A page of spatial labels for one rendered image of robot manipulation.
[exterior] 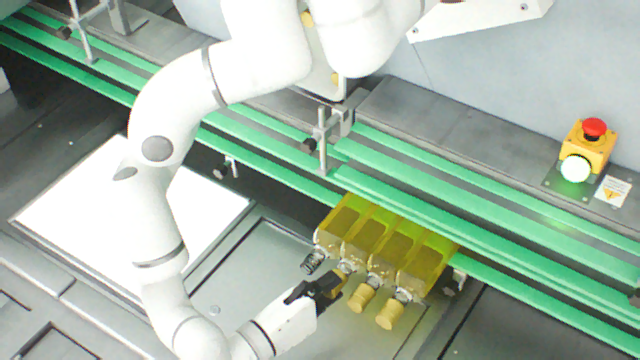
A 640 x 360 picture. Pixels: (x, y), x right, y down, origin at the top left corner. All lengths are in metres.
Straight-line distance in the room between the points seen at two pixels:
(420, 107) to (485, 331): 0.45
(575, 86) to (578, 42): 0.09
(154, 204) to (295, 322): 0.34
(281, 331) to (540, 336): 0.52
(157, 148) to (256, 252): 0.59
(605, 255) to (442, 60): 0.45
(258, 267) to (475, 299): 0.44
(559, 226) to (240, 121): 0.68
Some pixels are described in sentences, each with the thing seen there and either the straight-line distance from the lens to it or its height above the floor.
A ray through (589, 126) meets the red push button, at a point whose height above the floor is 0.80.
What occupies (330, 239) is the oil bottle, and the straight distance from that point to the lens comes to 1.38.
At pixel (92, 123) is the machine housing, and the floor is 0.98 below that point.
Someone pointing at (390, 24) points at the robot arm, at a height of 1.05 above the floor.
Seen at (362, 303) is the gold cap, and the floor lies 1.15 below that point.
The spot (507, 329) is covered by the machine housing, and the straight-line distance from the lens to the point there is 1.52.
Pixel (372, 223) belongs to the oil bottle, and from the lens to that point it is 1.41.
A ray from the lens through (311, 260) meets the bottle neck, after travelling 1.37.
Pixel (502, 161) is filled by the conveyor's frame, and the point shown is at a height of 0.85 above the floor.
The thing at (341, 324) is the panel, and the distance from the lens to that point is 1.46.
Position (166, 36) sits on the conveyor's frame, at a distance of 1.82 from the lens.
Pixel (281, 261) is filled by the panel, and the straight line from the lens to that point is 1.55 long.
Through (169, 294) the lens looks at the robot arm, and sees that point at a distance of 1.26.
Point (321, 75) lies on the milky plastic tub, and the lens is 1.55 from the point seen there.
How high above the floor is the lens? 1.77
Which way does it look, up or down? 33 degrees down
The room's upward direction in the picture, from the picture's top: 138 degrees counter-clockwise
